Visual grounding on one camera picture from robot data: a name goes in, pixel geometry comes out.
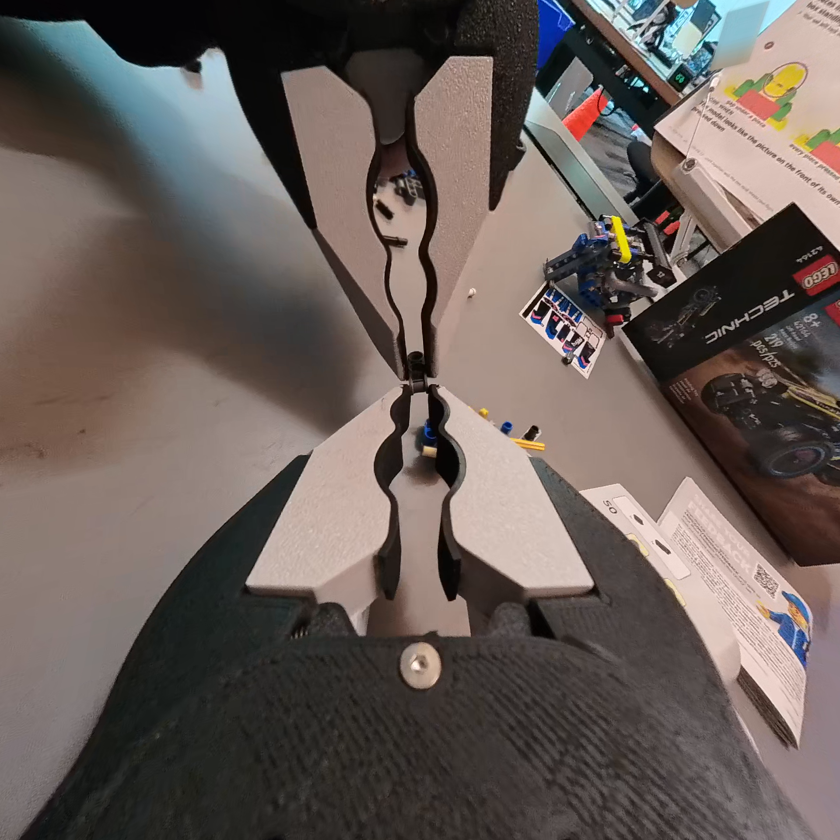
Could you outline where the partly built lego car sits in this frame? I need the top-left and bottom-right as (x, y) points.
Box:
(543, 215), (680, 339)

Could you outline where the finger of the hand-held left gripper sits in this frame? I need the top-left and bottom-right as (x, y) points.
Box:
(408, 56), (494, 380)
(281, 64), (409, 380)

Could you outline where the black office chair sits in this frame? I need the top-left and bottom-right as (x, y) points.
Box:
(623, 139), (677, 217)

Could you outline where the lego sticker sheet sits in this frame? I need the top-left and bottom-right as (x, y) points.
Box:
(518, 282), (606, 380)

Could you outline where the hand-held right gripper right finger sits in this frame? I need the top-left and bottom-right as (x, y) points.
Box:
(427, 384), (596, 632)

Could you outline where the lego set box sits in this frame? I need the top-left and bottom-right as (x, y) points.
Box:
(620, 202), (840, 567)

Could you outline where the blue plastic bin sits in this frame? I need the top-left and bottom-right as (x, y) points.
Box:
(537, 0), (578, 72)

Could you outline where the printed instruction poster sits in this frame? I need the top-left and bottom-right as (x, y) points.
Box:
(653, 0), (840, 227)

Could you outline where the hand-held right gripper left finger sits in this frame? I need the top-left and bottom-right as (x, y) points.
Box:
(245, 384), (413, 632)

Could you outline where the feedback leaflet with minifigure print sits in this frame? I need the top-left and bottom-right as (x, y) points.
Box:
(658, 476), (815, 746)

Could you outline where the white plastic bar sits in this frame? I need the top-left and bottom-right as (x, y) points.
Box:
(669, 157), (756, 253)

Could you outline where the orange cone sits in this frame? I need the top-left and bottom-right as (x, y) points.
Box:
(561, 85), (608, 142)

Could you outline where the blue grey lego sub-assembly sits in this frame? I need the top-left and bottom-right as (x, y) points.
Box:
(416, 407), (546, 460)

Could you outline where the wooden top background desk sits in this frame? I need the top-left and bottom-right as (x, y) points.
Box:
(551, 0), (686, 132)

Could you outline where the lego instruction booklet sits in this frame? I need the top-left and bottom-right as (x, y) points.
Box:
(581, 484), (805, 749)

